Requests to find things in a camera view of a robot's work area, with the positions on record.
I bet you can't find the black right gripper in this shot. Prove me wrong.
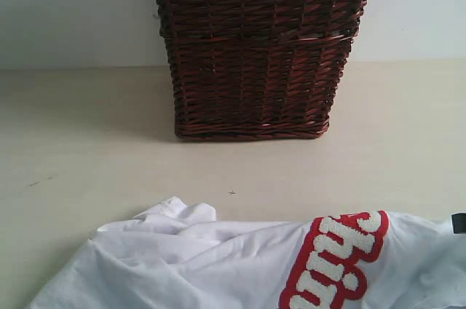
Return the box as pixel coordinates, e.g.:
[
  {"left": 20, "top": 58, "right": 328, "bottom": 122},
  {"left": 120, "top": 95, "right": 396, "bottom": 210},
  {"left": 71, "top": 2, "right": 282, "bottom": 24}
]
[{"left": 451, "top": 213, "right": 466, "bottom": 234}]

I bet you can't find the white t-shirt with red lettering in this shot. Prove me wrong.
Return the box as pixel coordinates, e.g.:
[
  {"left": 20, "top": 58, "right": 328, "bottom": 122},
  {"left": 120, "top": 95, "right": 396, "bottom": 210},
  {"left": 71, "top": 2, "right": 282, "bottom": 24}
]
[{"left": 31, "top": 197, "right": 465, "bottom": 308}]

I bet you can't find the dark brown wicker basket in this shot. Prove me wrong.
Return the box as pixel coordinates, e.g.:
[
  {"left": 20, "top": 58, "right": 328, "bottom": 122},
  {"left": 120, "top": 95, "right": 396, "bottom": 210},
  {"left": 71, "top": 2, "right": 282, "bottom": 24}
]
[{"left": 157, "top": 0, "right": 367, "bottom": 141}]

